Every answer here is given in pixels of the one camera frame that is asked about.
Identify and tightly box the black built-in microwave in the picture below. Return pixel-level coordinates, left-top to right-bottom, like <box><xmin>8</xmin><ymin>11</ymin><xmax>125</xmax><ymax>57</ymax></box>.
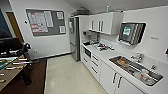
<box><xmin>83</xmin><ymin>47</ymin><xmax>93</xmax><ymax>59</ymax></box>

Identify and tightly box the stainless steel refrigerator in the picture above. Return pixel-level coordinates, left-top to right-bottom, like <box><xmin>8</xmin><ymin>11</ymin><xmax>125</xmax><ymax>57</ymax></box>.
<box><xmin>68</xmin><ymin>15</ymin><xmax>90</xmax><ymax>63</ymax></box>

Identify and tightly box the black drying rack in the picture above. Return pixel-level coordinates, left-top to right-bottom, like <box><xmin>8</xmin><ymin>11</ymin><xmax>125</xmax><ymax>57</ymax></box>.
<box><xmin>96</xmin><ymin>42</ymin><xmax>115</xmax><ymax>52</ymax></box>

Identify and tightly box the white base cabinet unit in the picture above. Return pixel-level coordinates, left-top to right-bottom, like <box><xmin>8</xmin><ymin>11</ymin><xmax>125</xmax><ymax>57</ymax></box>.
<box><xmin>79</xmin><ymin>42</ymin><xmax>168</xmax><ymax>94</ymax></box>

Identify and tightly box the bowl with orange remains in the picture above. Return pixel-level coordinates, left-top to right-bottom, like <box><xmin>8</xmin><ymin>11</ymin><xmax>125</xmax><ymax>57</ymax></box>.
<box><xmin>116</xmin><ymin>57</ymin><xmax>130</xmax><ymax>66</ymax></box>

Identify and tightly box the blue spray bottle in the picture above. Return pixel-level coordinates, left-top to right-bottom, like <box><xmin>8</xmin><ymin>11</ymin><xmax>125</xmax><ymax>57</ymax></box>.
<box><xmin>105</xmin><ymin>5</ymin><xmax>111</xmax><ymax>14</ymax></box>

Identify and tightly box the steel paper towel dispenser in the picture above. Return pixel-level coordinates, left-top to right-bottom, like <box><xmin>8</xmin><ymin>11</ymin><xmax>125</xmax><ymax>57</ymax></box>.
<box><xmin>117</xmin><ymin>21</ymin><xmax>147</xmax><ymax>46</ymax></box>

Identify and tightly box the grey display board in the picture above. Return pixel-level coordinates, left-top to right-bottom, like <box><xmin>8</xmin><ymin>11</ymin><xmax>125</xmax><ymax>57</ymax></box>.
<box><xmin>25</xmin><ymin>8</ymin><xmax>67</xmax><ymax>37</ymax></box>

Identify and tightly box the steel sink basin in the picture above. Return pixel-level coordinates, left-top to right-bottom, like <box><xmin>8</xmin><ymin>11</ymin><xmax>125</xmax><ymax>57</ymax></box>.
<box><xmin>108</xmin><ymin>54</ymin><xmax>165</xmax><ymax>87</ymax></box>

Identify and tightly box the white cup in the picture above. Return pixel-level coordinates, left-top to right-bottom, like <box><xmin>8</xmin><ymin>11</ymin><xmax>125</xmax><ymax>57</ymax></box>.
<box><xmin>139</xmin><ymin>68</ymin><xmax>150</xmax><ymax>83</ymax></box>

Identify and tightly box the white saucer plate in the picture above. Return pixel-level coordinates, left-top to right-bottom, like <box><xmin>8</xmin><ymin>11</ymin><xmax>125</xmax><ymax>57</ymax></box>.
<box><xmin>138</xmin><ymin>73</ymin><xmax>157</xmax><ymax>86</ymax></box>

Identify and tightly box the small chrome sink knob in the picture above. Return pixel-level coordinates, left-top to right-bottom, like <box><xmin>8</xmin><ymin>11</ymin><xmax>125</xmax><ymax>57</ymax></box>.
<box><xmin>150</xmin><ymin>64</ymin><xmax>157</xmax><ymax>71</ymax></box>

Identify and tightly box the brown wooden door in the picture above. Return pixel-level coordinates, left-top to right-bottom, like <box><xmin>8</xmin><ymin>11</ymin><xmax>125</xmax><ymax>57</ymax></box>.
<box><xmin>5</xmin><ymin>11</ymin><xmax>25</xmax><ymax>45</ymax></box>

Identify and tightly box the green foosball table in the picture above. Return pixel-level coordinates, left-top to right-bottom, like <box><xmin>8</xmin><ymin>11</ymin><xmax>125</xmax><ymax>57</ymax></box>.
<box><xmin>0</xmin><ymin>55</ymin><xmax>35</xmax><ymax>92</ymax></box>

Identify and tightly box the white wall cabinet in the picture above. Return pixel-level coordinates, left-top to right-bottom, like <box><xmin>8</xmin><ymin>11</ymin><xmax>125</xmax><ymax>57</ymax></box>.
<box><xmin>87</xmin><ymin>11</ymin><xmax>125</xmax><ymax>36</ymax></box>

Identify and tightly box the small wall label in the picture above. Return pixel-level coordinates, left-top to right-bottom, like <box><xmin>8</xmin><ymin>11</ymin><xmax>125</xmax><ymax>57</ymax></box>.
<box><xmin>150</xmin><ymin>36</ymin><xmax>160</xmax><ymax>41</ymax></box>

